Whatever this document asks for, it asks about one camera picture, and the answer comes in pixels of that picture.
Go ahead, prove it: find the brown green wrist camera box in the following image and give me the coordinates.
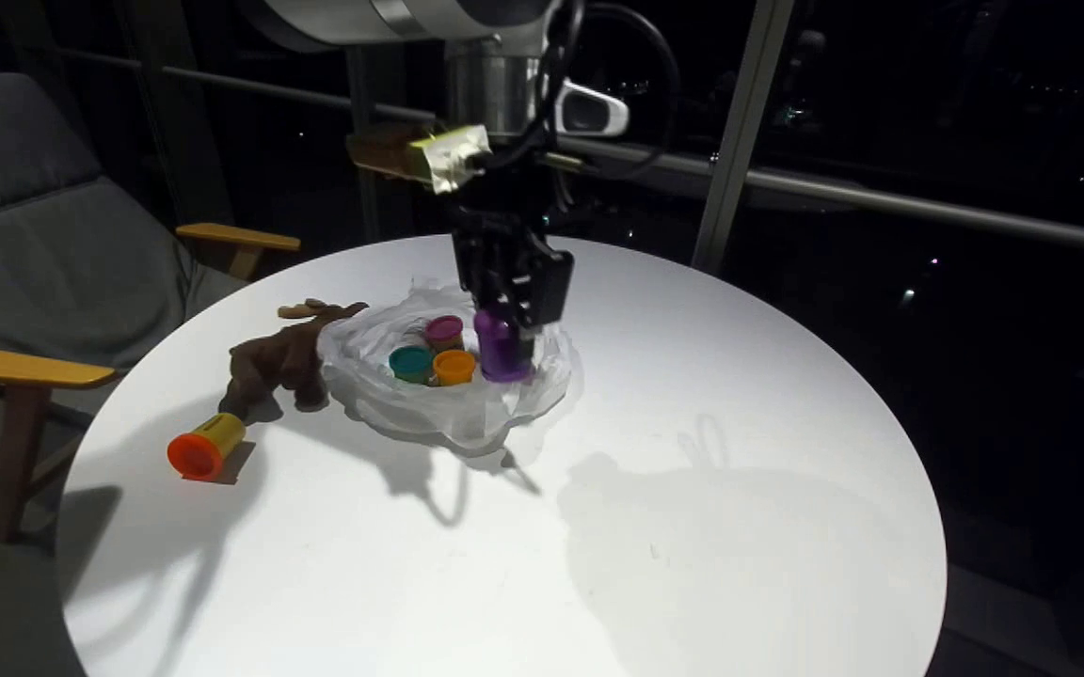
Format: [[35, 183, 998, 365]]
[[343, 119, 495, 201]]

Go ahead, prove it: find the yellow tub with orange lid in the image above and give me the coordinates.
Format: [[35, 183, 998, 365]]
[[165, 409, 251, 486]]

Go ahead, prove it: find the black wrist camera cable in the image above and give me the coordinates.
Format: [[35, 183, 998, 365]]
[[488, 0, 686, 181]]

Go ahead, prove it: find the tub with magenta lid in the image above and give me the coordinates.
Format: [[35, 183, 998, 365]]
[[422, 311, 471, 354]]

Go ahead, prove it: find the tub with teal lid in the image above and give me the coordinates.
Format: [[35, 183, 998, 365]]
[[382, 344, 438, 388]]

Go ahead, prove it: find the white plastic bag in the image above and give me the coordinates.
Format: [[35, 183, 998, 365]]
[[312, 277, 588, 463]]

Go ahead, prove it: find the grey armchair with wooden armrests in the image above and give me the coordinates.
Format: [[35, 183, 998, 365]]
[[0, 68, 310, 548]]

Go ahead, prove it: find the brown moose plush toy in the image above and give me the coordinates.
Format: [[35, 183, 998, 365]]
[[213, 296, 372, 427]]

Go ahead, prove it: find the purple container with holed lid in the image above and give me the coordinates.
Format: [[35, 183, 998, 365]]
[[471, 305, 535, 388]]

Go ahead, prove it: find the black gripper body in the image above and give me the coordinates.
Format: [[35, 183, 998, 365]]
[[448, 201, 579, 335]]

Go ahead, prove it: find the grey window railing bar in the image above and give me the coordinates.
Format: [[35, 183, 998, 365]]
[[56, 44, 1084, 264]]

